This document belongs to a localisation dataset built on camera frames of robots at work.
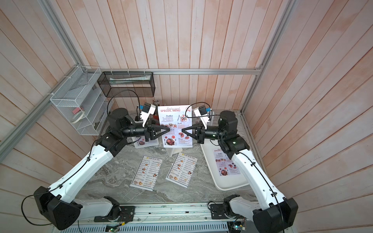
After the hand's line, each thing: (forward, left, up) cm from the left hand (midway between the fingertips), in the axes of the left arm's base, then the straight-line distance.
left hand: (168, 130), depth 61 cm
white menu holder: (+16, +16, -35) cm, 42 cm away
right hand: (+1, -6, -1) cm, 7 cm away
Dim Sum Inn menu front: (-2, -6, -38) cm, 38 cm away
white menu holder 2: (+8, +1, -31) cm, 32 cm away
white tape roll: (+18, +54, -12) cm, 59 cm away
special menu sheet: (0, -34, -38) cm, 51 cm away
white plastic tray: (-10, -30, -37) cm, 49 cm away
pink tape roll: (+21, +55, -9) cm, 60 cm away
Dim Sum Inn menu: (-4, +16, -38) cm, 42 cm away
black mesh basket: (+53, +35, -13) cm, 64 cm away
